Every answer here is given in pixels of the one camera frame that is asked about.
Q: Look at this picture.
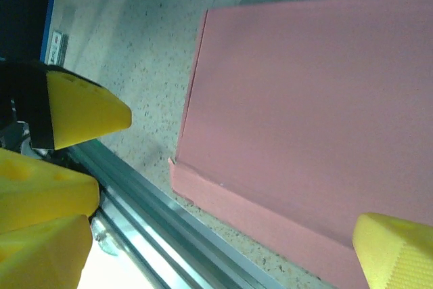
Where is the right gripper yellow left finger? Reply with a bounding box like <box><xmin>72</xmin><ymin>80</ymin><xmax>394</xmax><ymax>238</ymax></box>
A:
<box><xmin>0</xmin><ymin>213</ymin><xmax>93</xmax><ymax>289</ymax></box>

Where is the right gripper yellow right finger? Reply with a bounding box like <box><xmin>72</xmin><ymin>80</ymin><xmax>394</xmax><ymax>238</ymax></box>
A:
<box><xmin>351</xmin><ymin>212</ymin><xmax>433</xmax><ymax>289</ymax></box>

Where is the small card red white label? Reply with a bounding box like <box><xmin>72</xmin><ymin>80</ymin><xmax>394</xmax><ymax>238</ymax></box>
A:
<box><xmin>47</xmin><ymin>30</ymin><xmax>70</xmax><ymax>66</ymax></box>

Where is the aluminium table edge rail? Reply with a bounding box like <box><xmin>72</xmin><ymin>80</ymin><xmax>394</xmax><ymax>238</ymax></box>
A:
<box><xmin>66</xmin><ymin>141</ymin><xmax>334</xmax><ymax>289</ymax></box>

